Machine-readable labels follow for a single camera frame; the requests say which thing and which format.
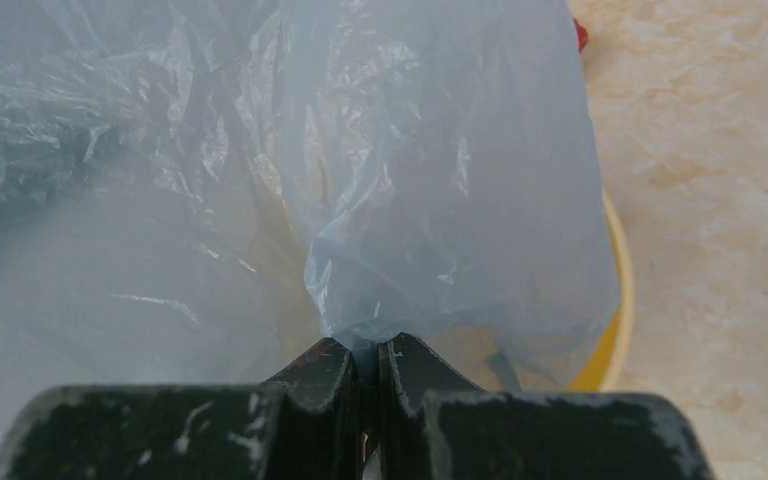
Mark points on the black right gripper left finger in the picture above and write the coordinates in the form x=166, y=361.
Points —
x=301, y=423

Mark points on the yellow plastic trash bin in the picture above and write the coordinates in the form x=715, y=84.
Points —
x=605, y=366

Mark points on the yellow printed cloth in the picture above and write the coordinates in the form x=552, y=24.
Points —
x=582, y=35

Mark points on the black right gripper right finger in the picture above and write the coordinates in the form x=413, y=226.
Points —
x=436, y=424

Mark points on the blue plastic trash bag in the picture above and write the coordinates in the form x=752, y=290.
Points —
x=194, y=191

